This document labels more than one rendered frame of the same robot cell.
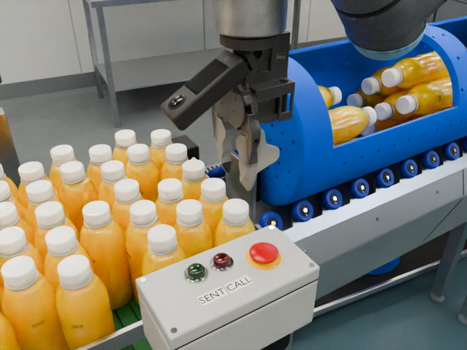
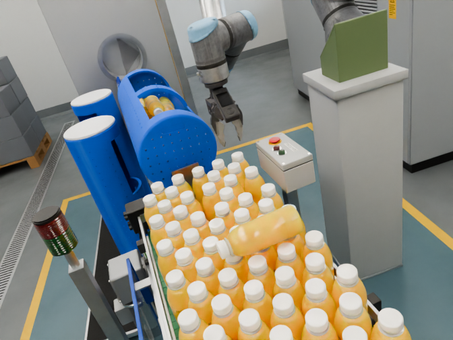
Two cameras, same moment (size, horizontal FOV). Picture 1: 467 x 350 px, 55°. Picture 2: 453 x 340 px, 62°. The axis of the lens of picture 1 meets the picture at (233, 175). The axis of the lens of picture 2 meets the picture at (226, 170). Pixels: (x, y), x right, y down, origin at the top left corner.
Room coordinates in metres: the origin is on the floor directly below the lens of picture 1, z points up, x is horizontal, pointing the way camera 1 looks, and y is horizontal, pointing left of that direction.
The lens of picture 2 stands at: (0.22, 1.05, 1.66)
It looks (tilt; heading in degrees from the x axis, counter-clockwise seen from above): 29 degrees down; 289
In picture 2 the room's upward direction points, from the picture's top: 15 degrees counter-clockwise
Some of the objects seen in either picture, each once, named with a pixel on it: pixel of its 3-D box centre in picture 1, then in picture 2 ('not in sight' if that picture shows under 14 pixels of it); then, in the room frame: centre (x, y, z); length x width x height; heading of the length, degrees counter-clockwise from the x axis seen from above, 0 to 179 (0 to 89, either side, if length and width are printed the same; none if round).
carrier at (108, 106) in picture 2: not in sight; (115, 154); (1.78, -1.12, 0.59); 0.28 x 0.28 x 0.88
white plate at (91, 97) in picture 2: not in sight; (91, 97); (1.78, -1.12, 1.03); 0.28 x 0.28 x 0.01
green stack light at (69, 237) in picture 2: not in sight; (60, 239); (0.85, 0.50, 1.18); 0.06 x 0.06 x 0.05
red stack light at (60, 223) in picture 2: not in sight; (51, 223); (0.85, 0.50, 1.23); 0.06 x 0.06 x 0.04
